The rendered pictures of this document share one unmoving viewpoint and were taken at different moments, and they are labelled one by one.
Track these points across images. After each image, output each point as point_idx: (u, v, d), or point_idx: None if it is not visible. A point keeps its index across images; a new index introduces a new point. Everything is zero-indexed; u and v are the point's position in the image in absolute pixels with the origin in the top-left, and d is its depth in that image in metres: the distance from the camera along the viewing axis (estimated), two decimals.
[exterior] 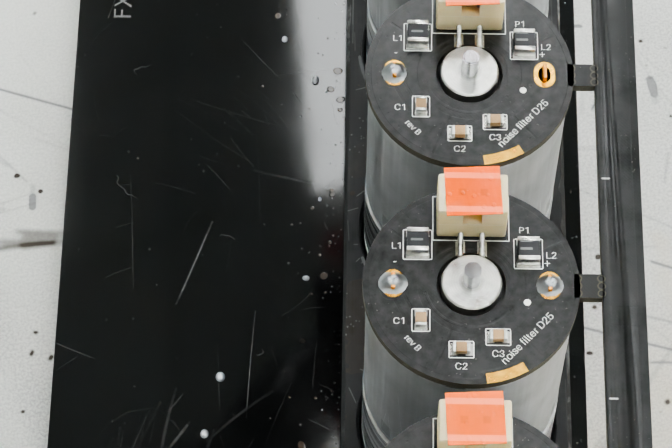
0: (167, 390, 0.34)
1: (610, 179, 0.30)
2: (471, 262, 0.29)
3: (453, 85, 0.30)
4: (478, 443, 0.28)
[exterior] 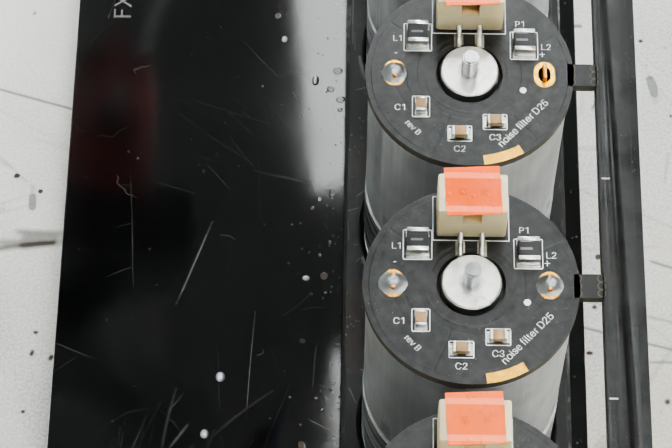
0: (167, 390, 0.34)
1: (610, 179, 0.30)
2: (471, 262, 0.29)
3: (453, 85, 0.30)
4: (478, 443, 0.28)
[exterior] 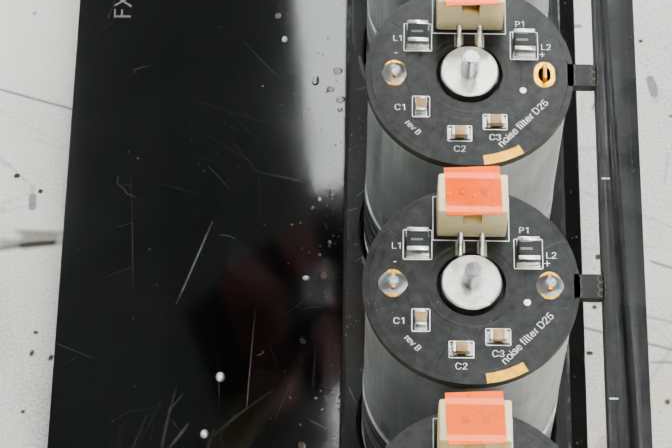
0: (167, 390, 0.34)
1: (610, 179, 0.30)
2: (471, 262, 0.29)
3: (453, 85, 0.30)
4: (478, 443, 0.28)
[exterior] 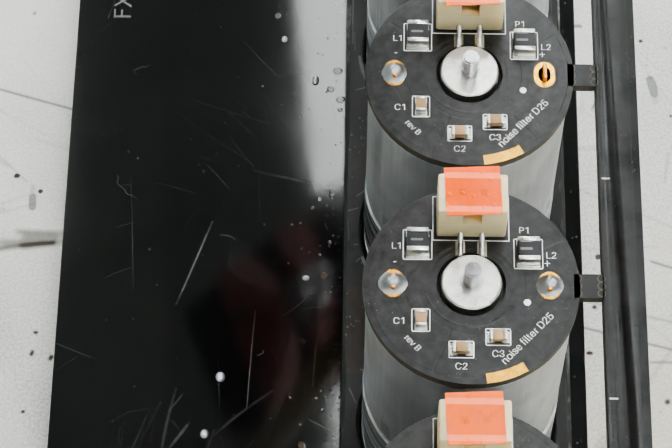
0: (167, 390, 0.34)
1: (610, 179, 0.30)
2: (471, 262, 0.29)
3: (453, 85, 0.30)
4: (478, 443, 0.28)
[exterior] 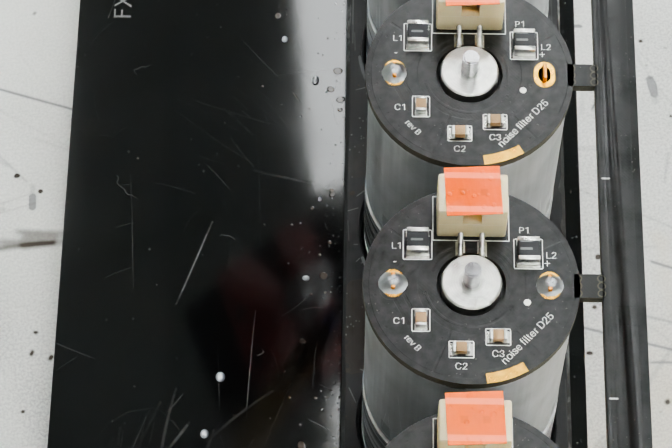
0: (167, 390, 0.34)
1: (610, 179, 0.30)
2: (471, 262, 0.29)
3: (453, 85, 0.30)
4: (478, 443, 0.28)
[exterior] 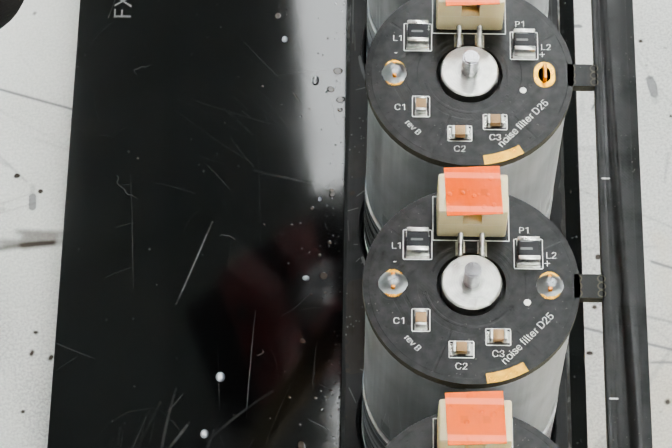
0: (167, 390, 0.34)
1: (610, 179, 0.30)
2: (471, 262, 0.29)
3: (453, 85, 0.30)
4: (478, 443, 0.28)
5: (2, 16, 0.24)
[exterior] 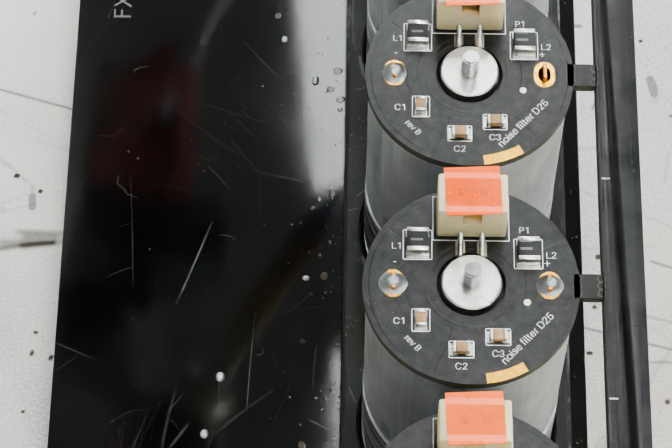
0: (167, 390, 0.34)
1: (610, 179, 0.30)
2: (471, 262, 0.29)
3: (453, 85, 0.30)
4: (478, 443, 0.28)
5: None
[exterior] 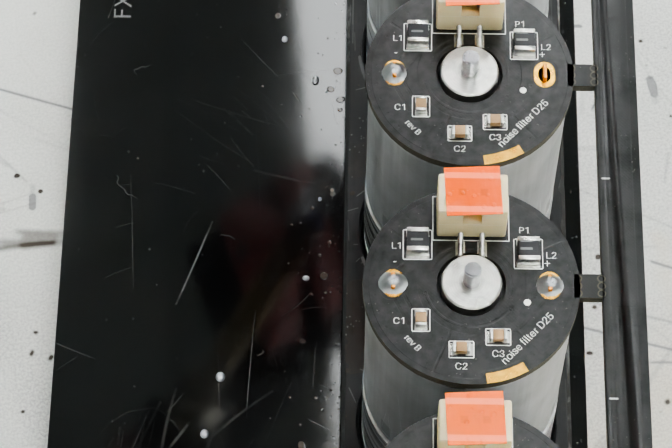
0: (167, 390, 0.34)
1: (610, 179, 0.30)
2: (471, 262, 0.29)
3: (453, 85, 0.30)
4: (478, 443, 0.28)
5: None
